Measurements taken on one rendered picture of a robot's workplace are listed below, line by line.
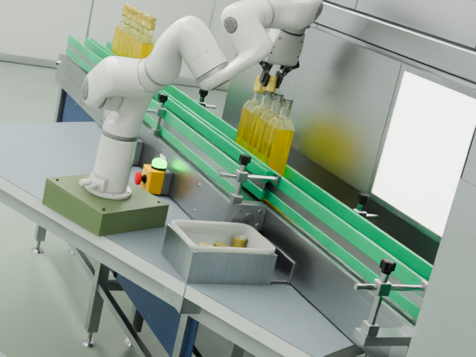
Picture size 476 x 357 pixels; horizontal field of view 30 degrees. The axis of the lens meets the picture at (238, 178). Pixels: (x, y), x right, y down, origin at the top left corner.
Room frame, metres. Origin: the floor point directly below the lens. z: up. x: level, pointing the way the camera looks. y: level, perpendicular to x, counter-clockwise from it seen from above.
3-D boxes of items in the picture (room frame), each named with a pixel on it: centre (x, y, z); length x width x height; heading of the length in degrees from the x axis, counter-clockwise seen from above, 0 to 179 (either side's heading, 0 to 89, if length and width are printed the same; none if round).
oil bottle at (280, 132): (2.32, -0.08, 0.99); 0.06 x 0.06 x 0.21; 29
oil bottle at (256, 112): (2.42, -0.03, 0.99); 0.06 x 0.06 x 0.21; 28
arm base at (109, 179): (2.20, 0.33, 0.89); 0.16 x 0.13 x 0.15; 146
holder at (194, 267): (2.03, -0.02, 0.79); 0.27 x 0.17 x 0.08; 118
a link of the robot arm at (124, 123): (2.20, 0.33, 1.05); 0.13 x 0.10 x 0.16; 121
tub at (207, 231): (2.01, 0.01, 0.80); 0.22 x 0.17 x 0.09; 118
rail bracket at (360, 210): (2.05, -0.32, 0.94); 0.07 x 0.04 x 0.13; 118
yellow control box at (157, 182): (2.51, 0.24, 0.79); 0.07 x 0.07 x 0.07; 28
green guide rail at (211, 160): (2.95, 0.41, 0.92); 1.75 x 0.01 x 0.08; 28
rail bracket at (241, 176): (2.16, -0.03, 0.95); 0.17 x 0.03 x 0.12; 118
